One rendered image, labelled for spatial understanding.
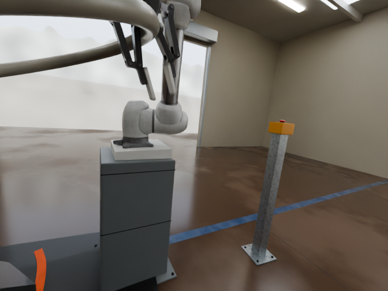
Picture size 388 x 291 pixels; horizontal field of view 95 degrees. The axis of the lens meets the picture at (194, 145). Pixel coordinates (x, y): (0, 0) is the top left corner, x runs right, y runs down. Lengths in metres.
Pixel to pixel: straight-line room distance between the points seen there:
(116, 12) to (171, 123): 0.89
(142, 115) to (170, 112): 0.16
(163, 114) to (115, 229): 0.69
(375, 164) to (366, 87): 1.97
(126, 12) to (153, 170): 0.88
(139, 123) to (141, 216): 0.54
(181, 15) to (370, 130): 5.85
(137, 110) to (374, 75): 6.10
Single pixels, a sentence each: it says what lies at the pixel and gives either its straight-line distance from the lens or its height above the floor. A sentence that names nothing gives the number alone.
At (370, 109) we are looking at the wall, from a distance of 6.39.
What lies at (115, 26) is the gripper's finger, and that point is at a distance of 0.42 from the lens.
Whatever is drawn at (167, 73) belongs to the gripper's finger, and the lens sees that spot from 0.43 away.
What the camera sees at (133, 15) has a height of 1.19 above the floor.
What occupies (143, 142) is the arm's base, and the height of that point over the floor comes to 0.88.
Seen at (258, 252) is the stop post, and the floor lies 0.06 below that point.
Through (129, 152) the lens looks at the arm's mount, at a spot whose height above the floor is 0.84.
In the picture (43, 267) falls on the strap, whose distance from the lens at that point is 1.70.
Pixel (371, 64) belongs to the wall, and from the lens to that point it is 6.64.
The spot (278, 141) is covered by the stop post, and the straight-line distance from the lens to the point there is 1.39.
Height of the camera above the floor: 1.09
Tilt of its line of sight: 10 degrees down
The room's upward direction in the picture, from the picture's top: 6 degrees clockwise
